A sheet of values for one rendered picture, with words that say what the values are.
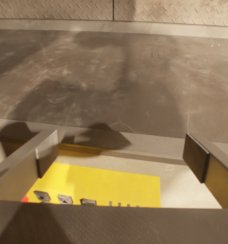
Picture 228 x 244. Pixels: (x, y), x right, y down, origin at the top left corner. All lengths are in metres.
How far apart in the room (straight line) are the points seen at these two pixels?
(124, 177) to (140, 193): 0.03
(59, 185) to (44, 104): 0.15
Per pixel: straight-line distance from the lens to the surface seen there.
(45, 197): 0.28
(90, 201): 0.25
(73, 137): 0.25
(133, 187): 0.25
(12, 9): 1.06
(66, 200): 0.27
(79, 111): 0.30
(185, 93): 0.38
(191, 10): 0.88
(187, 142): 0.17
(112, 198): 0.24
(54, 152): 0.16
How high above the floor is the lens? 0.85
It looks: 49 degrees down
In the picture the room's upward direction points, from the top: 167 degrees counter-clockwise
